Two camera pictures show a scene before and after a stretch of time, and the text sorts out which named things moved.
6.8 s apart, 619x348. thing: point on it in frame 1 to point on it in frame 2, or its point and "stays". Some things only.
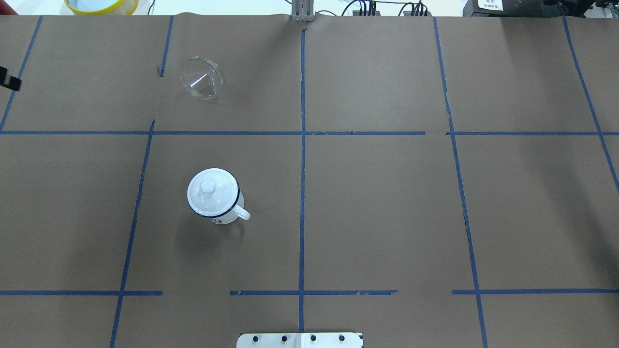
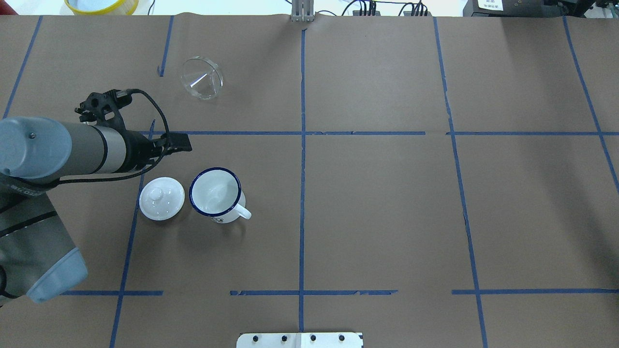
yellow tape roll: (120, 7) stays
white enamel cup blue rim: (215, 194) stays
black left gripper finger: (15, 83) to (140, 150)
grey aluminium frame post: (302, 10) stays
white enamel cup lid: (213, 192) to (161, 198)
